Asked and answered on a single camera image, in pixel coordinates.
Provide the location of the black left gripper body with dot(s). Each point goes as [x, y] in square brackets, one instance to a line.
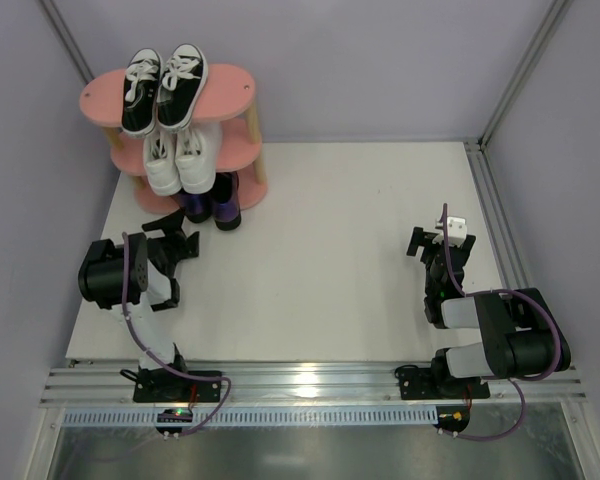
[178, 240]

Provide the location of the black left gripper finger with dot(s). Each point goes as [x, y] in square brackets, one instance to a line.
[190, 247]
[168, 225]

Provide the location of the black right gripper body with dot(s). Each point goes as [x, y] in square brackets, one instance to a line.
[435, 248]

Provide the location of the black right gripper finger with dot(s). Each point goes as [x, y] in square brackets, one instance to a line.
[422, 239]
[467, 246]

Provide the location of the black canvas sneaker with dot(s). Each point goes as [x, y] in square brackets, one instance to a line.
[140, 87]
[182, 81]

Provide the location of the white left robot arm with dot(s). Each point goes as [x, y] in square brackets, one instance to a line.
[135, 280]

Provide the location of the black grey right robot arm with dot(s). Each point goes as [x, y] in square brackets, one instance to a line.
[519, 338]

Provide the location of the pink three-tier shoe shelf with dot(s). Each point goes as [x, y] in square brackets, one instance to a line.
[228, 98]

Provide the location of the right controller board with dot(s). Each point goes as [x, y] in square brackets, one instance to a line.
[452, 419]

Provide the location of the controller board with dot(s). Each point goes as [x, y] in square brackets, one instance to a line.
[452, 419]
[172, 422]

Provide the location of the left controller board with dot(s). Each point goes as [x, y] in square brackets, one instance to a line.
[172, 422]

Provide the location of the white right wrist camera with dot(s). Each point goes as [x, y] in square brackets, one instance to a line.
[457, 231]

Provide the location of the aluminium right side rail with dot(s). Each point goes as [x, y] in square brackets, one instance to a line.
[508, 258]

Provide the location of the aluminium rail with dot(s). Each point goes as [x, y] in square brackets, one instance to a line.
[508, 258]
[99, 383]

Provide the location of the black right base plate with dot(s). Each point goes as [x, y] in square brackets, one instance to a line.
[427, 383]

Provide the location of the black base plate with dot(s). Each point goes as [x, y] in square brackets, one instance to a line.
[205, 387]
[427, 383]

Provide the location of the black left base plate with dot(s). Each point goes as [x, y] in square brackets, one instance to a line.
[205, 387]

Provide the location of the aluminium front rail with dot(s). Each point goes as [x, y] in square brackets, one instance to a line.
[99, 383]

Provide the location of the slotted grey cable duct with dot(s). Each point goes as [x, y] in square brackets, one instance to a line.
[259, 416]

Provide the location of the left aluminium corner post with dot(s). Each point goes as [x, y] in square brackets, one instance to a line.
[64, 35]

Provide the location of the aluminium corner post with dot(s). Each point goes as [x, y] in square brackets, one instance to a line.
[64, 35]
[531, 57]

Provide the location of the right aluminium corner post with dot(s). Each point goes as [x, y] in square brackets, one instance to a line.
[531, 57]

